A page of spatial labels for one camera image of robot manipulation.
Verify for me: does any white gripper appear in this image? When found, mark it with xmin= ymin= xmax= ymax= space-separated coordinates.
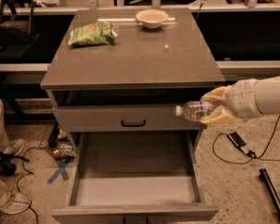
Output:
xmin=200 ymin=78 xmax=259 ymax=125

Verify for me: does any white bowl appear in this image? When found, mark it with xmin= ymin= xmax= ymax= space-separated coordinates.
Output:
xmin=135 ymin=8 xmax=169 ymax=29

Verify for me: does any white sneaker far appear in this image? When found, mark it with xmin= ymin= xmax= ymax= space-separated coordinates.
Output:
xmin=9 ymin=139 xmax=25 ymax=155

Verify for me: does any white sneaker near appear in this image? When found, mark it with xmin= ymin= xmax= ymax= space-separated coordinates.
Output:
xmin=0 ymin=191 xmax=31 ymax=215

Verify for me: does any closed grey upper drawer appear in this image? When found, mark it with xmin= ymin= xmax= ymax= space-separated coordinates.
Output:
xmin=53 ymin=105 xmax=203 ymax=133

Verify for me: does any black pole on floor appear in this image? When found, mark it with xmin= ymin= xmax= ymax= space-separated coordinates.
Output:
xmin=259 ymin=169 xmax=280 ymax=217

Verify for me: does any white sneaker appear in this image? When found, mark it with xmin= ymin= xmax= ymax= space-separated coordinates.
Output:
xmin=9 ymin=139 xmax=25 ymax=155
xmin=0 ymin=191 xmax=31 ymax=215

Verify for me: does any blue tape cross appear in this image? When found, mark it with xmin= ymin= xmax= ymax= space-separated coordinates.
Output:
xmin=47 ymin=157 xmax=74 ymax=184

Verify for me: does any clear plastic water bottle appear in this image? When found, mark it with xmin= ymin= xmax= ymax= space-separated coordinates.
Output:
xmin=175 ymin=101 xmax=216 ymax=121

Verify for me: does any black floor cable left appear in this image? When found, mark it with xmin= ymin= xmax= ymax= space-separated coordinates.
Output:
xmin=14 ymin=146 xmax=50 ymax=224

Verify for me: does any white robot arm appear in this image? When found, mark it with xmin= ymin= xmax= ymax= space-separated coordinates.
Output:
xmin=200 ymin=76 xmax=280 ymax=125

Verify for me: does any green chip bag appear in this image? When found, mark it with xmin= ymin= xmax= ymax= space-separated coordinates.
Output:
xmin=68 ymin=21 xmax=118 ymax=47

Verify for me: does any black power adapter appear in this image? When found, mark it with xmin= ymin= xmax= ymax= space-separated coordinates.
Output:
xmin=227 ymin=132 xmax=245 ymax=148

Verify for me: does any black drawer handle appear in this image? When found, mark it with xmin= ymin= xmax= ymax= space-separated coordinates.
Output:
xmin=120 ymin=119 xmax=147 ymax=127

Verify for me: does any black floor cable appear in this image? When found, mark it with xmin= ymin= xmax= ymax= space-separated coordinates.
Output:
xmin=212 ymin=114 xmax=280 ymax=166
xmin=14 ymin=146 xmax=50 ymax=224

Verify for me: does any black floor cable right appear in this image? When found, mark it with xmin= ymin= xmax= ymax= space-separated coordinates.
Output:
xmin=212 ymin=114 xmax=280 ymax=166

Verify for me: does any wire basket with items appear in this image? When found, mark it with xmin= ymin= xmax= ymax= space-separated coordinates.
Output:
xmin=39 ymin=120 xmax=76 ymax=160

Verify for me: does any grey cabinet with counter top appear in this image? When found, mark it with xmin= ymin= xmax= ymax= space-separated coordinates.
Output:
xmin=41 ymin=8 xmax=224 ymax=144

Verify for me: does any black chair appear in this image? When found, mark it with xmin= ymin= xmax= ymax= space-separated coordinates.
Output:
xmin=0 ymin=0 xmax=38 ymax=59

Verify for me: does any open grey middle drawer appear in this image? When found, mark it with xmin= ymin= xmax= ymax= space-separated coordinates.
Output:
xmin=52 ymin=131 xmax=218 ymax=224

